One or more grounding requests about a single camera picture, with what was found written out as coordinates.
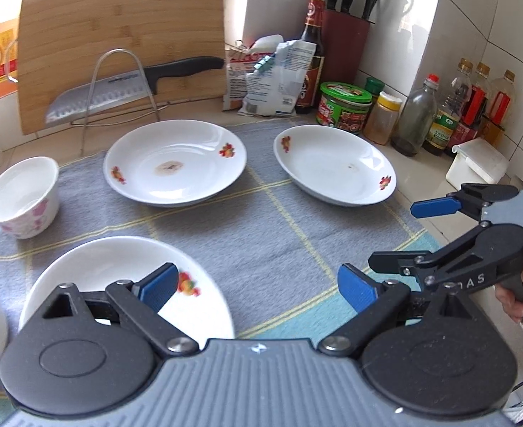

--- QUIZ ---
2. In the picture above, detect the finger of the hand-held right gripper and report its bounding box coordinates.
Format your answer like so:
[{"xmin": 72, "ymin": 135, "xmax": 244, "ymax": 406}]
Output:
[
  {"xmin": 410, "ymin": 182, "xmax": 519, "ymax": 222},
  {"xmin": 368, "ymin": 225, "xmax": 489, "ymax": 286}
]

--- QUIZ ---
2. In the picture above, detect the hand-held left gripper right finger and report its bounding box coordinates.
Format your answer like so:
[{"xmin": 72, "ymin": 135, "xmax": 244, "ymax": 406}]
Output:
[{"xmin": 318, "ymin": 263, "xmax": 471, "ymax": 359}]

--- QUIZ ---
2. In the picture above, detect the red white printed bag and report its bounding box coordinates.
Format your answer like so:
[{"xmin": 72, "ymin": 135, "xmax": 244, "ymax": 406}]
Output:
[{"xmin": 221, "ymin": 40, "xmax": 284, "ymax": 112}]

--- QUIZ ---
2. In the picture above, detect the red label clear bottle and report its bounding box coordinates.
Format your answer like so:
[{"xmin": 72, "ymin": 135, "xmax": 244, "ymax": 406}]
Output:
[{"xmin": 459, "ymin": 62, "xmax": 491, "ymax": 143}]

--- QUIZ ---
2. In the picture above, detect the red cap glass bottle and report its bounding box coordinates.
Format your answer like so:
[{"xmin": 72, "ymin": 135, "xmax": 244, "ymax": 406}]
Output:
[{"xmin": 390, "ymin": 73, "xmax": 438, "ymax": 157}]

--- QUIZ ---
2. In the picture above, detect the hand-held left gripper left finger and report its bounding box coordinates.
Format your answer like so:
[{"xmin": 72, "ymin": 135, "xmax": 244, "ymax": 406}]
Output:
[{"xmin": 43, "ymin": 263, "xmax": 200, "ymax": 359}]

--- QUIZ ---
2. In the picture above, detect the yellow lid spice jar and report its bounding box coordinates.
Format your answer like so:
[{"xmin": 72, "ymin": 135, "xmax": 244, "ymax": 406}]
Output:
[{"xmin": 363, "ymin": 91, "xmax": 401, "ymax": 145}]

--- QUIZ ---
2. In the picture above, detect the white blue printed bag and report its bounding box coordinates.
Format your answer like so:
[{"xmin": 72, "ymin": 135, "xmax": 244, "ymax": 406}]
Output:
[{"xmin": 237, "ymin": 40, "xmax": 318, "ymax": 117}]

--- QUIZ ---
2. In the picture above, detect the person's right hand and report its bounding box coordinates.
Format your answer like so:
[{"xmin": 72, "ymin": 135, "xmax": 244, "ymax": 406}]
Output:
[{"xmin": 494, "ymin": 260, "xmax": 523, "ymax": 325}]

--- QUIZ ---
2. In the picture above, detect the black handled kitchen knife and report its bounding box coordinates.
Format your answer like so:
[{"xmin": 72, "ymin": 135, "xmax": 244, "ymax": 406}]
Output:
[{"xmin": 45, "ymin": 56, "xmax": 225, "ymax": 126}]

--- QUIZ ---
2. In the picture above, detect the bamboo cutting board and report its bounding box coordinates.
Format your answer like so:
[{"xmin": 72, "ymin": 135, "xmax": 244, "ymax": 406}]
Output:
[{"xmin": 16, "ymin": 0, "xmax": 227, "ymax": 136}]

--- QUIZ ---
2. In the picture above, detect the dark soy sauce bottle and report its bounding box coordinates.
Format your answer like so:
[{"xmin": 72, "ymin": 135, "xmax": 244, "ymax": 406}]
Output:
[{"xmin": 294, "ymin": 0, "xmax": 327, "ymax": 115}]

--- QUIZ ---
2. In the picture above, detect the green lid sauce jar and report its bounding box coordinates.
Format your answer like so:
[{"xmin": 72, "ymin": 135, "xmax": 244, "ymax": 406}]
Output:
[{"xmin": 316, "ymin": 81, "xmax": 373, "ymax": 136}]

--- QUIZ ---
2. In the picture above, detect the teal binder clip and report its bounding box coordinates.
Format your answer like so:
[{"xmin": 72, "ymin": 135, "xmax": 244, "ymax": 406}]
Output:
[{"xmin": 253, "ymin": 53, "xmax": 276, "ymax": 74}]

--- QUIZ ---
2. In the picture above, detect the metal wire rack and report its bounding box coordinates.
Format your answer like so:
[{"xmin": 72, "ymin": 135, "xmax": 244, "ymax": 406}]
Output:
[{"xmin": 68, "ymin": 49, "xmax": 173, "ymax": 157}]

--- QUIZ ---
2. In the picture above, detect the white plastic container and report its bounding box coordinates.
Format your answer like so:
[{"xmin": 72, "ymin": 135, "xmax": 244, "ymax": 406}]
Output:
[{"xmin": 445, "ymin": 137, "xmax": 509, "ymax": 185}]

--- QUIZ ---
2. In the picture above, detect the dark red knife block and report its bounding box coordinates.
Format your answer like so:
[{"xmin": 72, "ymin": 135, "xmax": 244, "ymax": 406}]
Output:
[{"xmin": 319, "ymin": 9, "xmax": 371, "ymax": 99}]

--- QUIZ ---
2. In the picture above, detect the white wall hook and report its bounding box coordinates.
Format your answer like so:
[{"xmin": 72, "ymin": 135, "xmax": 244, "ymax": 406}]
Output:
[{"xmin": 399, "ymin": 0, "xmax": 416, "ymax": 32}]

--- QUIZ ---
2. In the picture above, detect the green label oil bottle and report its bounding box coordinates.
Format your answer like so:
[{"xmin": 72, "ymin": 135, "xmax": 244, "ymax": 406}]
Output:
[{"xmin": 423, "ymin": 58, "xmax": 473, "ymax": 156}]

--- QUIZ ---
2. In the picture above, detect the white floral plate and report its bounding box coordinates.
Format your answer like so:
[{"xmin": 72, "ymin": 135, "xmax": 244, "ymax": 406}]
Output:
[
  {"xmin": 103, "ymin": 119, "xmax": 247, "ymax": 208},
  {"xmin": 18, "ymin": 236, "xmax": 236, "ymax": 341},
  {"xmin": 273, "ymin": 125, "xmax": 398, "ymax": 207}
]

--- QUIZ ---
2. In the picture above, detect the small green lid jar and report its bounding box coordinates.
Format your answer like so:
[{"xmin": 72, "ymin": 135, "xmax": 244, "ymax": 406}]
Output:
[{"xmin": 365, "ymin": 77, "xmax": 386, "ymax": 99}]

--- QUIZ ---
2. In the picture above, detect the grey checked cloth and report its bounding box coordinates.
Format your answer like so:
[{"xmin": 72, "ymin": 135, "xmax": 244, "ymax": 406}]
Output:
[{"xmin": 0, "ymin": 118, "xmax": 447, "ymax": 427}]

